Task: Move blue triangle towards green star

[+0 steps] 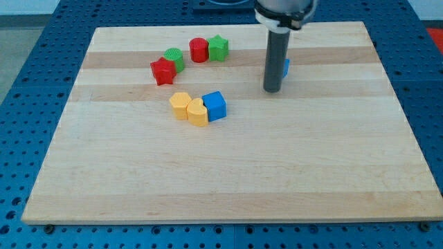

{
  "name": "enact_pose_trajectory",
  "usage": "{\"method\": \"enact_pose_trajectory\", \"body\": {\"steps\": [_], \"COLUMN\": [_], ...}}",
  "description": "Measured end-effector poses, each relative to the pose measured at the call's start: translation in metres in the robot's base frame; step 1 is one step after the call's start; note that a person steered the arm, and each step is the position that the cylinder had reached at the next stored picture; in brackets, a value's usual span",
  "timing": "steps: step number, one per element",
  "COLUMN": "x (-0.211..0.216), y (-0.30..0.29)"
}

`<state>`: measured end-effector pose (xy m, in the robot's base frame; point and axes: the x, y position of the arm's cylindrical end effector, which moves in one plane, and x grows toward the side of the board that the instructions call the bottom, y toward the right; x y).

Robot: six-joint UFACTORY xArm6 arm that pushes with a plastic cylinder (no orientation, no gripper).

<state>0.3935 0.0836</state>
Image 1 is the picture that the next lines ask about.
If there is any green star block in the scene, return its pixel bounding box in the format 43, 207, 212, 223
208, 35, 229, 62

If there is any light wooden board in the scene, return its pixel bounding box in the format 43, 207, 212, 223
21, 21, 442, 225

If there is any blue cube block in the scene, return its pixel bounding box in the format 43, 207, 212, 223
202, 91, 226, 122

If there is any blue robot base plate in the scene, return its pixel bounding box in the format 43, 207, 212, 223
190, 0, 255, 13

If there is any yellow hexagon block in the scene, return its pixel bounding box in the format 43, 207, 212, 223
169, 92, 192, 120

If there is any red star block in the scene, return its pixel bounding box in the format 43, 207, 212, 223
150, 57, 177, 86

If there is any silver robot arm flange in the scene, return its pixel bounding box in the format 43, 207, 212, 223
254, 0, 319, 34

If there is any red cylinder block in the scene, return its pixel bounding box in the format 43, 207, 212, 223
189, 37, 209, 63

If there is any yellow heart block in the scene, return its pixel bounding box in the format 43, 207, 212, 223
187, 98, 208, 127

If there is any blue triangle block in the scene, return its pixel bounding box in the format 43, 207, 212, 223
282, 59, 291, 78

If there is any green cylinder block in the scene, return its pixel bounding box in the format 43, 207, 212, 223
163, 48, 185, 73

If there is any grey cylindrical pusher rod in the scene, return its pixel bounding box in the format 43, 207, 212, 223
263, 31, 290, 93

